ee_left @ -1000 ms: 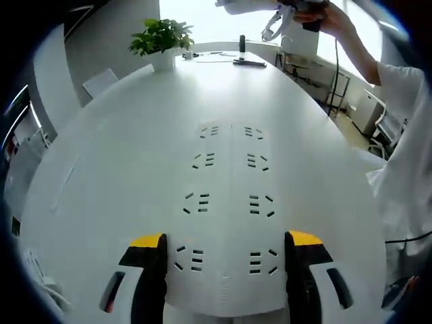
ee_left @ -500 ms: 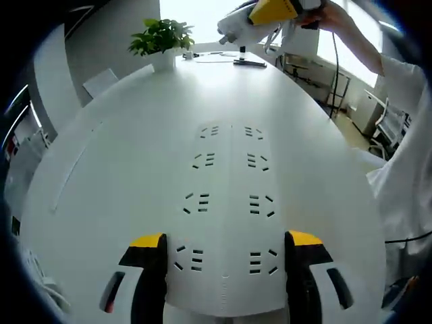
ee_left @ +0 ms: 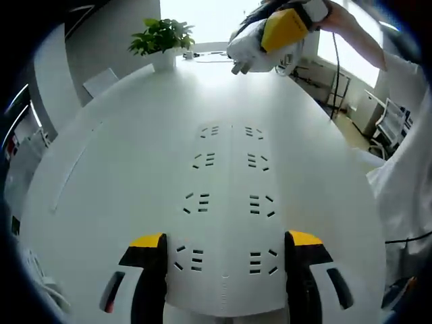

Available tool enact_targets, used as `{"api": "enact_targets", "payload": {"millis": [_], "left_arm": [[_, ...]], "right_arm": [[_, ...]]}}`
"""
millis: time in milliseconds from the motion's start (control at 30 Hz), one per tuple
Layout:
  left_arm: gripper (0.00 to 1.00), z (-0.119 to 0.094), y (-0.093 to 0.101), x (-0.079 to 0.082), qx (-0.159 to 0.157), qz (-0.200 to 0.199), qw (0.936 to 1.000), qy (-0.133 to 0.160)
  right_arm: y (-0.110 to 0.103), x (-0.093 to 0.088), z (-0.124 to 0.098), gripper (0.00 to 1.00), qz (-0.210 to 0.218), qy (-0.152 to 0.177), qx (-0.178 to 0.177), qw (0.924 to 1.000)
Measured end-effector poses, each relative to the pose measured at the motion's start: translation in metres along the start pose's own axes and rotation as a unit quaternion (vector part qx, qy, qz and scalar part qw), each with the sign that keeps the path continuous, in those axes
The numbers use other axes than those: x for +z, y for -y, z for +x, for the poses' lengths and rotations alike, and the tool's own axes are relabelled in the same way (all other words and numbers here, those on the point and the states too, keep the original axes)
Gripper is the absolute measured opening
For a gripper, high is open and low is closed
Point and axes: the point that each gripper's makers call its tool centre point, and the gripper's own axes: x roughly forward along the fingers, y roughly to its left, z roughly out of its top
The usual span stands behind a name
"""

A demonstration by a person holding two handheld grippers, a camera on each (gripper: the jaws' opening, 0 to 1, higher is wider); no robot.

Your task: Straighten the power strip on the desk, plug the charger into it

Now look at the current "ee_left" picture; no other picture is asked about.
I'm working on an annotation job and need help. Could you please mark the white desk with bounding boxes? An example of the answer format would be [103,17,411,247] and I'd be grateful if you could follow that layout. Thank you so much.
[16,42,387,324]

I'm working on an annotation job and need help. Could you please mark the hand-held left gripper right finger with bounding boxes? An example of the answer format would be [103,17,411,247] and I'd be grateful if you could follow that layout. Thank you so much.
[284,229,356,324]

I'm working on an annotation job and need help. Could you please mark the bright window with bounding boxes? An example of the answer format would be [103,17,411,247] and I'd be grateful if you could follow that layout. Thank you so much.
[317,28,385,89]
[159,0,267,45]

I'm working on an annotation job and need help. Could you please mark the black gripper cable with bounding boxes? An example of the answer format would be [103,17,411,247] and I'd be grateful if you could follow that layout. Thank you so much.
[329,30,342,122]

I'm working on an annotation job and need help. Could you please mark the person's white clothing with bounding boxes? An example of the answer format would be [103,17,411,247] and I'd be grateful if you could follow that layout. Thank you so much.
[366,50,432,283]

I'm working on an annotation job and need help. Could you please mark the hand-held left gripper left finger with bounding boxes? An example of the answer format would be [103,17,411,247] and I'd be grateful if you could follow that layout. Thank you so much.
[97,232,169,324]

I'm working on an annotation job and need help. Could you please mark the straight ceiling light strip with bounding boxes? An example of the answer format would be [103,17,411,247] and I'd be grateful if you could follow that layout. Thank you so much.
[2,83,38,150]

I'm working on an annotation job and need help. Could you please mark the green potted plant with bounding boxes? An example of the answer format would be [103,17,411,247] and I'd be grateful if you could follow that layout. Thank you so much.
[128,18,196,71]

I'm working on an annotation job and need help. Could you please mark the white charger with cable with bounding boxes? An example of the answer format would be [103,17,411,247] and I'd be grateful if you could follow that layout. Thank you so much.
[226,17,295,76]

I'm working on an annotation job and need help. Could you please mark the white mesh office chair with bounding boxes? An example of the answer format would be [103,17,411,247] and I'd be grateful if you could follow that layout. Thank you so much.
[369,97,412,157]

